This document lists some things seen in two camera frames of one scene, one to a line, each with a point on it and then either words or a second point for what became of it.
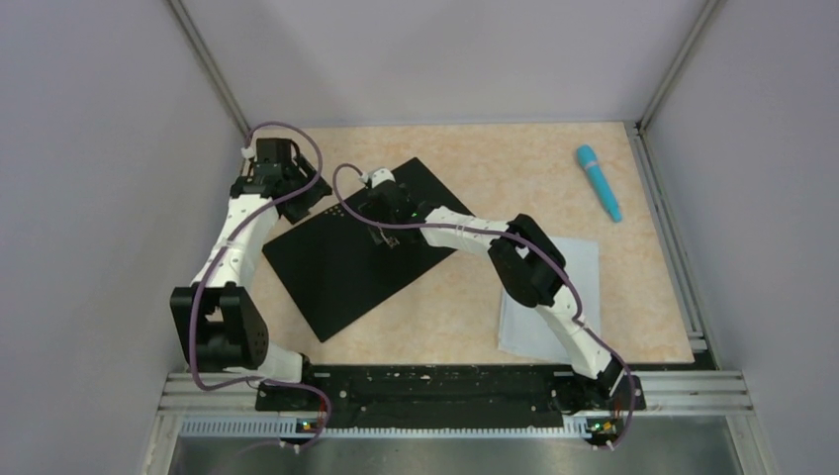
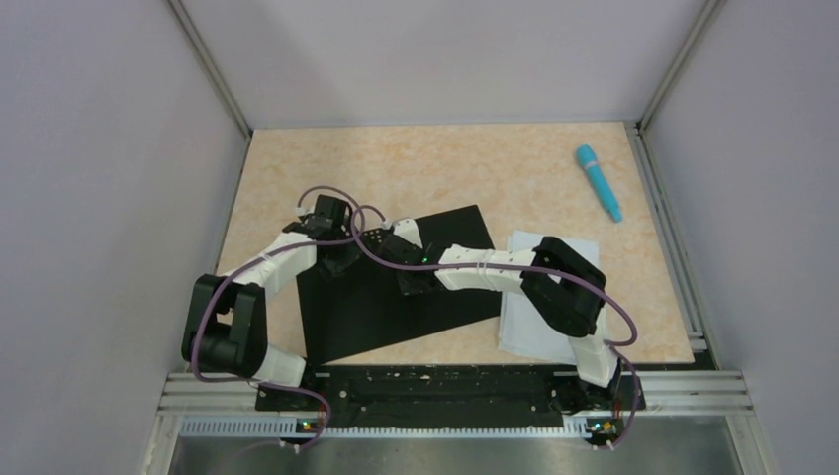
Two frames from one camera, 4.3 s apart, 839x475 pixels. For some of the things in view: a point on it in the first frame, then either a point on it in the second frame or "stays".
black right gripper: (385, 230) to (415, 282)
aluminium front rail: (666, 392) stays
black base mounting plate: (445, 397) stays
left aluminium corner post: (211, 65) stays
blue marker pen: (588, 158) stays
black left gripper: (301, 199) to (339, 260)
